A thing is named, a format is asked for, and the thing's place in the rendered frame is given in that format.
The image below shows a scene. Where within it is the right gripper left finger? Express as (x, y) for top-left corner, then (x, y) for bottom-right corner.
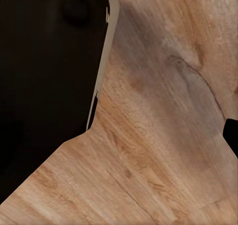
(0, 119), (25, 178)

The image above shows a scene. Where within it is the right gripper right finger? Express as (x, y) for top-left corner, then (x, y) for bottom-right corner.
(223, 118), (238, 158)

